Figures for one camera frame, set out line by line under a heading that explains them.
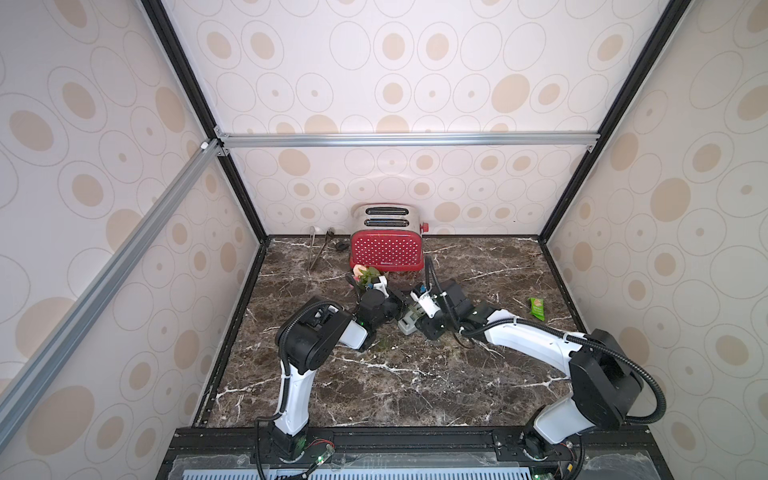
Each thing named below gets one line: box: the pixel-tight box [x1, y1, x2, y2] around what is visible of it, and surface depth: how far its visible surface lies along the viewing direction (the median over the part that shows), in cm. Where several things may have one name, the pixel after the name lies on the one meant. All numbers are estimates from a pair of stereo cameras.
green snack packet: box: [528, 298, 545, 321], surface depth 100 cm
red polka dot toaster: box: [350, 203, 429, 271], surface depth 104 cm
